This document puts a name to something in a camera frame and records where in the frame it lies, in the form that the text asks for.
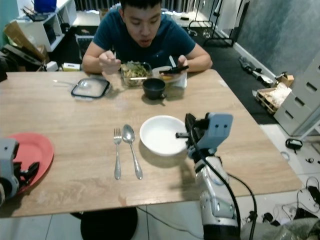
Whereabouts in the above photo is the red round plate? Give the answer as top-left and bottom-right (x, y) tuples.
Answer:
(7, 132), (55, 194)

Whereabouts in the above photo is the white round bowl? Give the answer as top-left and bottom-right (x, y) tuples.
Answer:
(139, 115), (189, 158)

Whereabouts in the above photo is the black smartphone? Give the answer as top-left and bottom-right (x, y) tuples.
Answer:
(158, 65), (190, 76)

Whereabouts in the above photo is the person's left hand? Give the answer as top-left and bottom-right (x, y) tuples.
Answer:
(172, 54), (191, 72)

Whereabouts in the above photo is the person's right hand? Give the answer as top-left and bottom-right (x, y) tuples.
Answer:
(99, 50), (122, 76)

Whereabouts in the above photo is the small black bowl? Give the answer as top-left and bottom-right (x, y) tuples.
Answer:
(142, 78), (167, 101)

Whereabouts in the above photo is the silver metal spoon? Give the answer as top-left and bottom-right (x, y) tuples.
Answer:
(122, 124), (144, 181)

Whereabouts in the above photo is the silver metal fork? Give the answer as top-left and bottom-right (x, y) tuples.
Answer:
(113, 128), (123, 181)

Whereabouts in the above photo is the grey power strip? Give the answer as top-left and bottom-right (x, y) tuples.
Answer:
(238, 56), (277, 87)

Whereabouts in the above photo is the wooden crate with papers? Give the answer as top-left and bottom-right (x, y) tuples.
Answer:
(255, 82), (294, 115)

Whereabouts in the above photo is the black round table base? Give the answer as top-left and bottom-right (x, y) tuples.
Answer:
(80, 207), (139, 240)

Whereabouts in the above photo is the clear black-rimmed container lid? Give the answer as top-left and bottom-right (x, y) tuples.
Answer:
(71, 77), (111, 99)

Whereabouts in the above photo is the black metal rack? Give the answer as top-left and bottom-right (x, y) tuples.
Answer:
(184, 0), (237, 47)

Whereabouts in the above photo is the man in blue t-shirt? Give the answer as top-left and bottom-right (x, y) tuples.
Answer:
(91, 0), (197, 68)

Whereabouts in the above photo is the small yellow white box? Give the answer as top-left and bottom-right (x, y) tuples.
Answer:
(60, 62), (81, 72)

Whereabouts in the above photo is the grey drawer cabinet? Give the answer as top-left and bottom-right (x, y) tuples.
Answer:
(275, 50), (320, 137)

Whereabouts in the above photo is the brown cardboard box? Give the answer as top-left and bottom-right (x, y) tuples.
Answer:
(3, 21), (50, 63)

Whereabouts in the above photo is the black plastic crate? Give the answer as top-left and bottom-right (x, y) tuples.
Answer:
(74, 33), (97, 62)

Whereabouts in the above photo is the white shelf unit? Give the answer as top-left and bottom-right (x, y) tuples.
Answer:
(16, 0), (81, 54)

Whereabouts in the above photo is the blue plastic container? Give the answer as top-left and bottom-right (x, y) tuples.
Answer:
(34, 0), (57, 14)

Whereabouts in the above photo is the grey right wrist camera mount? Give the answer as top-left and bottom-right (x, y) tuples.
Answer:
(200, 112), (234, 152)

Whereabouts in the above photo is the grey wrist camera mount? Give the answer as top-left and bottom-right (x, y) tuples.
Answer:
(0, 138), (22, 183)
(200, 112), (234, 152)

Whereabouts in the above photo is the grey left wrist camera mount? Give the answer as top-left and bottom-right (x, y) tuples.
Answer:
(0, 138), (22, 183)

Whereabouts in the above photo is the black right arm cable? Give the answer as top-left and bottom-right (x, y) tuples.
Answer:
(187, 129), (259, 240)

